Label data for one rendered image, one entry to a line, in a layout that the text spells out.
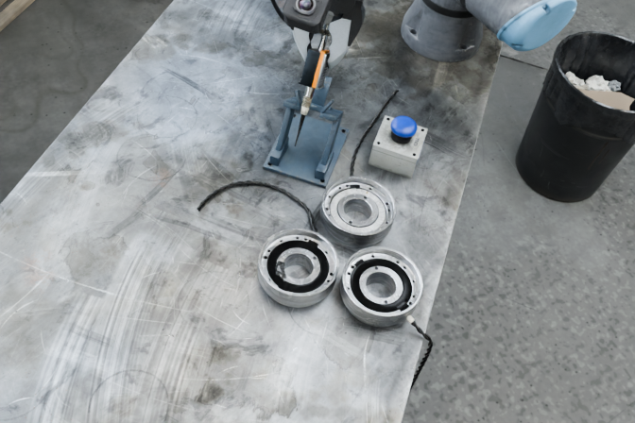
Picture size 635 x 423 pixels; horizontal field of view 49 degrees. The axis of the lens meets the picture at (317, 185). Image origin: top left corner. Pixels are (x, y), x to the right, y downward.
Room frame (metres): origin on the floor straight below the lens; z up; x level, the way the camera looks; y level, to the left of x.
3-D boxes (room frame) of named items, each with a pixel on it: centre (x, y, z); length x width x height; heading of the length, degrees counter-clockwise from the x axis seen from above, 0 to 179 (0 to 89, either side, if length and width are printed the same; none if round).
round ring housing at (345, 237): (0.61, -0.06, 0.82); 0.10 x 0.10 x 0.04
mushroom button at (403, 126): (0.75, -0.11, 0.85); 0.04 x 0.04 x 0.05
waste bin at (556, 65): (1.58, -0.75, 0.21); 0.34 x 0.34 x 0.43
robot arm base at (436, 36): (1.08, -0.18, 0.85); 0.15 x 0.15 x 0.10
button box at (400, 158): (0.76, -0.11, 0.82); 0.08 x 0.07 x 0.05; 169
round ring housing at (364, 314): (0.49, -0.10, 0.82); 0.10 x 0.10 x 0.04
